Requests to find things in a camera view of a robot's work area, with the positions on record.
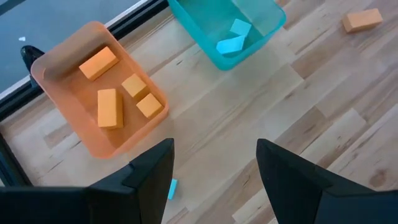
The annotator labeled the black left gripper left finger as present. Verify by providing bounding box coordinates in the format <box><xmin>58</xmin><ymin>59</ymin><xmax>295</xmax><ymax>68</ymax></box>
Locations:
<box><xmin>86</xmin><ymin>138</ymin><xmax>175</xmax><ymax>224</ymax></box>

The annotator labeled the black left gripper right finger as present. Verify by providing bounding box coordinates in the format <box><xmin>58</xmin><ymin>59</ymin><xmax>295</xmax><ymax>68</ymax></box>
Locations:
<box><xmin>256</xmin><ymin>139</ymin><xmax>398</xmax><ymax>224</ymax></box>

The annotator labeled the long teal foam block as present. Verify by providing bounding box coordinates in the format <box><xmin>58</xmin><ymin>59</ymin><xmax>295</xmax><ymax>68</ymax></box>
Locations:
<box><xmin>167</xmin><ymin>178</ymin><xmax>179</xmax><ymax>201</ymax></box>

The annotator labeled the small orange foam cube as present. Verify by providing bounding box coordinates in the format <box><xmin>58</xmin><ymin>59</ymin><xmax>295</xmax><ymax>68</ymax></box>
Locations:
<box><xmin>136</xmin><ymin>92</ymin><xmax>165</xmax><ymax>119</ymax></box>
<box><xmin>121</xmin><ymin>73</ymin><xmax>150</xmax><ymax>101</ymax></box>

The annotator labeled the long orange foam block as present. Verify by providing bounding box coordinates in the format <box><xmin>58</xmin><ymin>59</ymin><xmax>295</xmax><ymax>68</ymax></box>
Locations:
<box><xmin>97</xmin><ymin>88</ymin><xmax>124</xmax><ymax>130</ymax></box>
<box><xmin>78</xmin><ymin>45</ymin><xmax>120</xmax><ymax>82</ymax></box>
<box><xmin>341</xmin><ymin>7</ymin><xmax>384</xmax><ymax>34</ymax></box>

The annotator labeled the small teal foam cube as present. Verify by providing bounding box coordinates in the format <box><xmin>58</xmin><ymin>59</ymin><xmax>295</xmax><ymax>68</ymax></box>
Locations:
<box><xmin>229</xmin><ymin>18</ymin><xmax>252</xmax><ymax>37</ymax></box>

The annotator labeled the orange translucent plastic bin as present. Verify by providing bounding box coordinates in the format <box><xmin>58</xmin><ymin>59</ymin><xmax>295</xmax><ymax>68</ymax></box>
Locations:
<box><xmin>30</xmin><ymin>21</ymin><xmax>170</xmax><ymax>160</ymax></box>

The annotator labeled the teal translucent plastic bin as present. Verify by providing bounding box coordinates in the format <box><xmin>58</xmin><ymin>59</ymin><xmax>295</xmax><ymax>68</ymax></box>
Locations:
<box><xmin>167</xmin><ymin>0</ymin><xmax>287</xmax><ymax>72</ymax></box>

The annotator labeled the black curved frame bracket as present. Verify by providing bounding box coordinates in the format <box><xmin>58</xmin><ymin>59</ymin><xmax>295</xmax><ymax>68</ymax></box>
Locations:
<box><xmin>20</xmin><ymin>45</ymin><xmax>45</xmax><ymax>90</ymax></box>

